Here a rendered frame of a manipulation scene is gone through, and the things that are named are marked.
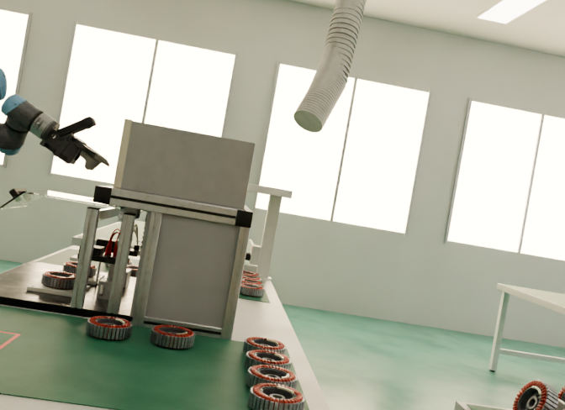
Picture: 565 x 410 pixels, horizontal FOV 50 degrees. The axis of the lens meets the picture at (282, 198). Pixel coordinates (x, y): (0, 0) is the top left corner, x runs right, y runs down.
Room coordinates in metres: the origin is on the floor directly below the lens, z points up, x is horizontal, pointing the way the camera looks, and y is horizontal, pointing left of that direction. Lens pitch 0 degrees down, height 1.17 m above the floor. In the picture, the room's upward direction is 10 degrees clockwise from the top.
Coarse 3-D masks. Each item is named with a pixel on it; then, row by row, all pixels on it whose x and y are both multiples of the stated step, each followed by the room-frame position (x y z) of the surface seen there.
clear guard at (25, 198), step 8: (24, 192) 1.69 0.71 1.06; (32, 192) 1.69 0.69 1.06; (40, 192) 1.74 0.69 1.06; (48, 192) 1.80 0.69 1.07; (56, 192) 1.88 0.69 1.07; (16, 200) 1.72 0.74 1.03; (24, 200) 1.79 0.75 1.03; (32, 200) 1.87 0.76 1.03; (72, 200) 1.70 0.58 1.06; (80, 200) 1.71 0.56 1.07; (88, 200) 1.77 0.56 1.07; (0, 208) 1.68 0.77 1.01; (120, 208) 1.71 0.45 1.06
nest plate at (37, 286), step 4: (40, 280) 1.91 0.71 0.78; (32, 284) 1.83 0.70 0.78; (36, 284) 1.84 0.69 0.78; (40, 284) 1.85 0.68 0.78; (28, 288) 1.79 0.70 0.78; (32, 288) 1.79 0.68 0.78; (36, 288) 1.79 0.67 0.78; (40, 288) 1.79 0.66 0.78; (44, 288) 1.80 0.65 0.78; (48, 288) 1.81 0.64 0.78; (52, 288) 1.82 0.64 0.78; (56, 288) 1.83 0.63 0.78; (88, 288) 1.94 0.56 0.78; (44, 292) 1.79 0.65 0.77; (48, 292) 1.80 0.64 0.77; (52, 292) 1.80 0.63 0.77; (56, 292) 1.80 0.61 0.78; (60, 292) 1.80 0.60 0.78; (64, 292) 1.80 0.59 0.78; (68, 292) 1.80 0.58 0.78; (68, 296) 1.80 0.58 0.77
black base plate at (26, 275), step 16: (16, 272) 2.02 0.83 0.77; (32, 272) 2.07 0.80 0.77; (96, 272) 2.28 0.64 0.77; (0, 288) 1.75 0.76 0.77; (16, 288) 1.79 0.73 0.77; (96, 288) 1.99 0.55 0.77; (128, 288) 2.08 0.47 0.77; (16, 304) 1.67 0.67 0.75; (32, 304) 1.67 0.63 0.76; (48, 304) 1.68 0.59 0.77; (64, 304) 1.70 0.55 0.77; (96, 304) 1.76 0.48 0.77; (128, 304) 1.83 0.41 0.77; (128, 320) 1.70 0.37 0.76
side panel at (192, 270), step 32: (160, 224) 1.68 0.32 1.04; (192, 224) 1.70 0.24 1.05; (224, 224) 1.71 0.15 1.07; (160, 256) 1.69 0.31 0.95; (192, 256) 1.70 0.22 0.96; (224, 256) 1.71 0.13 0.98; (160, 288) 1.70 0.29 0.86; (192, 288) 1.70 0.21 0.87; (224, 288) 1.71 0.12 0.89; (160, 320) 1.68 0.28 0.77; (192, 320) 1.71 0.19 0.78; (224, 320) 1.70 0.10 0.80
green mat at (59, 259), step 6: (60, 252) 2.75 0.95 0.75; (66, 252) 2.78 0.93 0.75; (72, 252) 2.81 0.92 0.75; (78, 252) 2.84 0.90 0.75; (48, 258) 2.53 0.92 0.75; (54, 258) 2.56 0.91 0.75; (60, 258) 2.58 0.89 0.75; (66, 258) 2.62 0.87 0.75; (54, 264) 2.42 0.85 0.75; (60, 264) 2.44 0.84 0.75; (96, 264) 2.59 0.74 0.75; (102, 264) 2.62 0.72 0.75; (132, 264) 2.77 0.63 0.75; (138, 264) 2.80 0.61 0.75; (102, 270) 2.47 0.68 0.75; (240, 294) 2.47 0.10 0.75; (264, 294) 2.57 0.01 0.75; (252, 300) 2.39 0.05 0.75; (258, 300) 2.40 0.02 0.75; (264, 300) 2.42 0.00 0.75
